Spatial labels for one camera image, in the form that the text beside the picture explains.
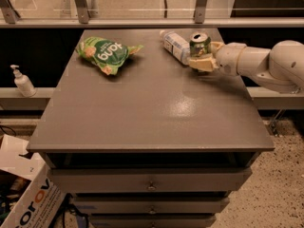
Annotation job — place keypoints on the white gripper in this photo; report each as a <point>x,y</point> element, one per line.
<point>229,59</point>

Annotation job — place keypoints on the green soda can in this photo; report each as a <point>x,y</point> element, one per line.
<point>200,44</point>

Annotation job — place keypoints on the blue labelled plastic bottle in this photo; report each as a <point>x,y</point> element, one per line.
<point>176,45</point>

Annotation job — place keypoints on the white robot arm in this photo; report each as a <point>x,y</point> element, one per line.
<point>279,69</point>

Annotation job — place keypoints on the white pump dispenser bottle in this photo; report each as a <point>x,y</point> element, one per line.
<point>23,82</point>

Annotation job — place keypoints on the green chip bag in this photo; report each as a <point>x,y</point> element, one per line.
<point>107,55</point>

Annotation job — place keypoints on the top drawer knob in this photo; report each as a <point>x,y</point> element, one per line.
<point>151,186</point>

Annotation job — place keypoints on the drawer knob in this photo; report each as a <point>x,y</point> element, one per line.
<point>151,186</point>
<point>152,211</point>

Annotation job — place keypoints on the middle drawer knob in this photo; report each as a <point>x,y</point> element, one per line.
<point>152,211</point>

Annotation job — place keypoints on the white cardboard box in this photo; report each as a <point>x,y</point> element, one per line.
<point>41,200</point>

